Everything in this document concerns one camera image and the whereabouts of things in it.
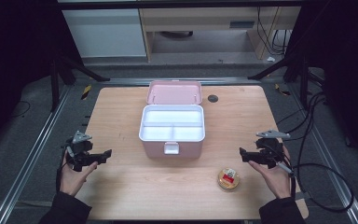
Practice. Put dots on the black curtain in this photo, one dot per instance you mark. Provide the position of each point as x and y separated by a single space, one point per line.
348 62
12 62

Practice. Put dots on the white cabinet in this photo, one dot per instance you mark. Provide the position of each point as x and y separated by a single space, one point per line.
105 34

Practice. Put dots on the yellow black tape piece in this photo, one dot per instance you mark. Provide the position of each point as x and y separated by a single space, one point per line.
282 90
86 91

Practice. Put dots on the metal floor rail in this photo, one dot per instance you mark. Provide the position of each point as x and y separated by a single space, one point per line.
28 161
322 146
124 81

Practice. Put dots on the person's left hand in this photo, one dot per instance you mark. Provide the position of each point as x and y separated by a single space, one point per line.
71 180

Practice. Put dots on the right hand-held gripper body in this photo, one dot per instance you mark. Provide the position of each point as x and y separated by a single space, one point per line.
268 152

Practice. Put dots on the pink storage box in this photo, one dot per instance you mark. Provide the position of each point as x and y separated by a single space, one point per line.
158 151

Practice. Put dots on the black metal stand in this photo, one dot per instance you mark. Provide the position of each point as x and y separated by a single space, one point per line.
54 87
304 84

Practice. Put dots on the person's right hand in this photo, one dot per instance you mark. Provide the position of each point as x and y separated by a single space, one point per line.
275 182

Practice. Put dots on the round tin red label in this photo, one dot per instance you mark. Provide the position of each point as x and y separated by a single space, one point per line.
228 183

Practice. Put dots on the black round table grommet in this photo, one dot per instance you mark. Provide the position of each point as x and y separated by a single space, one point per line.
213 98

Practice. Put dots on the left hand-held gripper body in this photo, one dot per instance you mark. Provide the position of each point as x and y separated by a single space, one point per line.
80 151

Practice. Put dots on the light wooden desk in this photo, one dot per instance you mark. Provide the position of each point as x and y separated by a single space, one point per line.
199 18

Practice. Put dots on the white divided tray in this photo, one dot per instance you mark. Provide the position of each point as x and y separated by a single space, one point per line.
172 116

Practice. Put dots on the white paper scrap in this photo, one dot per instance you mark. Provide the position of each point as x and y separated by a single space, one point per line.
271 59

